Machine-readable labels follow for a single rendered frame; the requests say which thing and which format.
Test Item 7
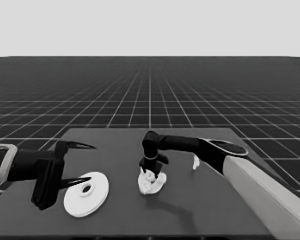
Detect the large thick white disc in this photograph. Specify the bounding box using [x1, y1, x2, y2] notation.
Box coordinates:
[63, 171, 110, 219]

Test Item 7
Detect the white round pinned carrier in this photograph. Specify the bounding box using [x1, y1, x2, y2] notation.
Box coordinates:
[137, 171, 168, 196]

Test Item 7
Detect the small white T-shaped piece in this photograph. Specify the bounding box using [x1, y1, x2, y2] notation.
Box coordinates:
[192, 154, 201, 171]

